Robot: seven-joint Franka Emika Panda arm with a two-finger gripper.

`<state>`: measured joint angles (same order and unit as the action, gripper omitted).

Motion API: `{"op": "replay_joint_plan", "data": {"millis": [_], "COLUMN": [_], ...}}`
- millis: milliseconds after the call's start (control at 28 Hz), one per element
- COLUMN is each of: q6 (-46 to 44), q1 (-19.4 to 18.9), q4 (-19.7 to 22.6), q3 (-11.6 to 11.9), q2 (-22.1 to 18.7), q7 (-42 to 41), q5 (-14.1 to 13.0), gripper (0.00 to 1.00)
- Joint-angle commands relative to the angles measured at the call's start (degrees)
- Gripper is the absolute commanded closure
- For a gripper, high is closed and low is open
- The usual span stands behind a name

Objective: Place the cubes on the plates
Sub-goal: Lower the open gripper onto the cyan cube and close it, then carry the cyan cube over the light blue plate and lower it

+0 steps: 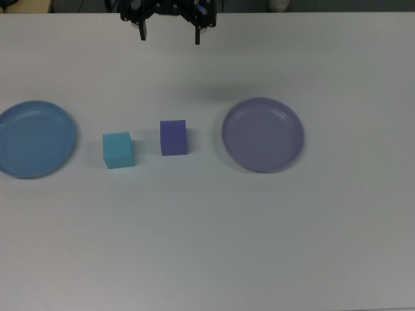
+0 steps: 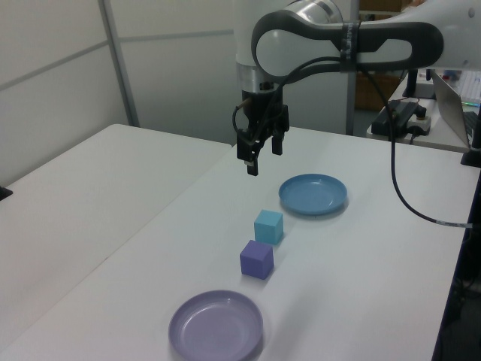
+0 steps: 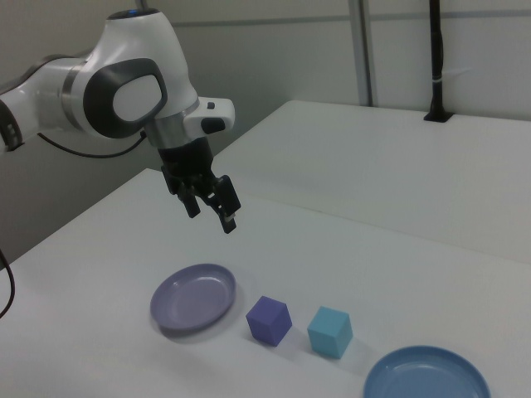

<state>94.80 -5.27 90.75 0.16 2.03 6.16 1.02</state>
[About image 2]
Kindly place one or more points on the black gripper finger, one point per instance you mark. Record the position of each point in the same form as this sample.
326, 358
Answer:
277, 143
252, 154

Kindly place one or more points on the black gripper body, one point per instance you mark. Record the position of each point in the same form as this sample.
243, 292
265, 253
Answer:
263, 113

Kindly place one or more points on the light blue cube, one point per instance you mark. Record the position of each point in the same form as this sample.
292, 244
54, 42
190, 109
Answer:
267, 227

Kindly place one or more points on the purple cube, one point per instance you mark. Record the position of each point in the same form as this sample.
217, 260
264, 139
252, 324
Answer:
255, 260

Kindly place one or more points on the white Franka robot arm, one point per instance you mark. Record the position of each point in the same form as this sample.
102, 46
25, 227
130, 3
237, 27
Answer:
376, 15

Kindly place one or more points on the blue plate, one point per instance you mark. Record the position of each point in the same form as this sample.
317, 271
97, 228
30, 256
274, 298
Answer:
312, 193

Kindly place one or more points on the cardboard box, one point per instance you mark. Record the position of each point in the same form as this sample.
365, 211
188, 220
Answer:
370, 90

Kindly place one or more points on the black power box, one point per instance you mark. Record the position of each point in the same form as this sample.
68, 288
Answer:
391, 116

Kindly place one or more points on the white emergency stop button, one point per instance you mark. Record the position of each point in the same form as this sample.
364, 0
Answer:
420, 121

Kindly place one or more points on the purple plate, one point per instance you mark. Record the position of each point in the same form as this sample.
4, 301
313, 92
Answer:
216, 325

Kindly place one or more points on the grey laptop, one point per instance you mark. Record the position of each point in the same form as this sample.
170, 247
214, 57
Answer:
451, 105

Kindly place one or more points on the grey partition post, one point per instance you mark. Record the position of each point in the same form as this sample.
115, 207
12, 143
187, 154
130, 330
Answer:
121, 64

